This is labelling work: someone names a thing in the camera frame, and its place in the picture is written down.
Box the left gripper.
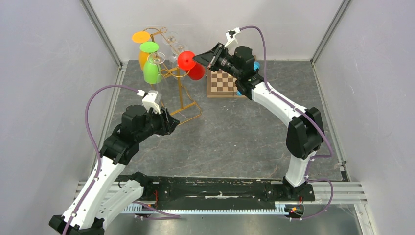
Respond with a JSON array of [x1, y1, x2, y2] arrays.
[[136, 105, 180, 142]]

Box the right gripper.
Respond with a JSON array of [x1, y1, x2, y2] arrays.
[[193, 43, 242, 79]]

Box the red plastic wine glass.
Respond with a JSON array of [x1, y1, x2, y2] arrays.
[[177, 50, 205, 81]]

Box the clear wine glass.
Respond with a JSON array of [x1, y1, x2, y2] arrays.
[[169, 43, 188, 62], [139, 106, 157, 117], [162, 31, 180, 46], [147, 52, 166, 71]]

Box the gold wire glass rack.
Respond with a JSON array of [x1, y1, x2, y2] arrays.
[[132, 27, 202, 124]]

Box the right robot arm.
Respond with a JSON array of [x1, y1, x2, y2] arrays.
[[192, 43, 323, 200]]

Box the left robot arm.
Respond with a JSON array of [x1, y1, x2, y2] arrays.
[[49, 105, 180, 235]]

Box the green plastic wine glass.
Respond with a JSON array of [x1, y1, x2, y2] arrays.
[[138, 41, 162, 85]]

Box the orange plastic wine glass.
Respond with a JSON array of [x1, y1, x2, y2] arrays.
[[131, 31, 152, 71]]

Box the wooden chessboard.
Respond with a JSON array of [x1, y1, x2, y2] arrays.
[[207, 70, 244, 98]]

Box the blue cylinder tube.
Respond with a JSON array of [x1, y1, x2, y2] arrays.
[[236, 61, 261, 96]]

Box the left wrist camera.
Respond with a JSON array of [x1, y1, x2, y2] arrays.
[[142, 90, 161, 114]]

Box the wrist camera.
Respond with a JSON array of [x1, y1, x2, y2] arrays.
[[142, 90, 161, 114], [224, 27, 241, 48]]

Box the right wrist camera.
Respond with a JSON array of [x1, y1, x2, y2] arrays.
[[224, 27, 241, 48]]

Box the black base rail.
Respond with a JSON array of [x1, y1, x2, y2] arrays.
[[139, 176, 315, 210]]

